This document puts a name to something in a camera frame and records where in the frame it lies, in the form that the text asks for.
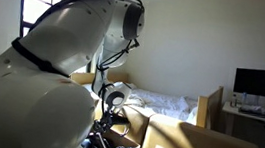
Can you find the white bed sheets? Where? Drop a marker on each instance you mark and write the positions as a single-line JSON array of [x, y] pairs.
[[159, 102]]

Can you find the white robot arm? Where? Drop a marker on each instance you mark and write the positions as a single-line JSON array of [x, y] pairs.
[[59, 42]]

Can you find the black keyboard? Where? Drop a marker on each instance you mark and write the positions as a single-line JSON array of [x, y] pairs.
[[255, 113]]

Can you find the black computer monitor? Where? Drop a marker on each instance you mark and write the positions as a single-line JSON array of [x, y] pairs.
[[262, 82]]

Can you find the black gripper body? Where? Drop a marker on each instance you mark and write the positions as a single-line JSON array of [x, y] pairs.
[[104, 122]]

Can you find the wooden bed frame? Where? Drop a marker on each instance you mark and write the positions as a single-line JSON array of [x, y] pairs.
[[209, 109]]

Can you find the black camera tripod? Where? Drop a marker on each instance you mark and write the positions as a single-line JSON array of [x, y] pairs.
[[102, 146]]

